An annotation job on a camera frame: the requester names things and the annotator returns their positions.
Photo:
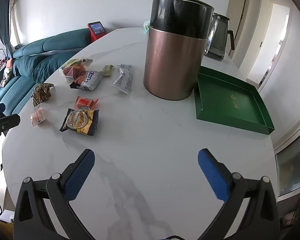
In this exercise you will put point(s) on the green tray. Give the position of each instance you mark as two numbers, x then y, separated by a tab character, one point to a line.
227	100

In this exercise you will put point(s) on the small pink snack packet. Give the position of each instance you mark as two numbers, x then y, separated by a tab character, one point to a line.
38	117

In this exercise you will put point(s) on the clear bag of orange snacks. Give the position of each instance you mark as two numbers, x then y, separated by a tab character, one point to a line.
73	68

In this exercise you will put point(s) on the small green snack packet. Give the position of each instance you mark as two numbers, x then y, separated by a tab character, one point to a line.
108	70

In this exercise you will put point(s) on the brown snack packet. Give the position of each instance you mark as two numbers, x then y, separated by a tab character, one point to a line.
42	93

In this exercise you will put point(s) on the red smart display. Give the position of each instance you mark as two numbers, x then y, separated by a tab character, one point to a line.
97	31

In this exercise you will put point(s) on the teal sofa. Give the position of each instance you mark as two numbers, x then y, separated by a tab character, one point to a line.
40	62

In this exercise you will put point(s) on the patterned cushion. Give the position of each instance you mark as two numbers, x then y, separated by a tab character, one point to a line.
7	76

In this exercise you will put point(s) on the copper canister with black lid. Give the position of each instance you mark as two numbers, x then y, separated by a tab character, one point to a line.
175	60

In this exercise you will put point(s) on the green tissue packet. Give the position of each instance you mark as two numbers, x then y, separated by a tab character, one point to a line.
146	26

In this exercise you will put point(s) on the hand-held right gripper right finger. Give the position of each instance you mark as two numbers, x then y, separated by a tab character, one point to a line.
212	175

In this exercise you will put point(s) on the silver and black cookie packet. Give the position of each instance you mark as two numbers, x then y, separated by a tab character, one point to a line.
88	80

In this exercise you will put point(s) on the long white snack packet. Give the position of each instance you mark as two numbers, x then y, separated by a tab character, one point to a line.
123	78

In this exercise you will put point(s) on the white door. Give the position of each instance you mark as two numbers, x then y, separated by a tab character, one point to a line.
236	22

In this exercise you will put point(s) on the small red snack packet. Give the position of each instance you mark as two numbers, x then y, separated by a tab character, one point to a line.
86	102

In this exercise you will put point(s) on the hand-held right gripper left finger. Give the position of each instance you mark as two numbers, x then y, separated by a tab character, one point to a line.
80	175

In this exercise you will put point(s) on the dark packet of yellow cookies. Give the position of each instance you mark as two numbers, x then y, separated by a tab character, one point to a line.
81	122

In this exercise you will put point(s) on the glass window panel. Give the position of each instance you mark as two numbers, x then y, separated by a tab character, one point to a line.
293	170

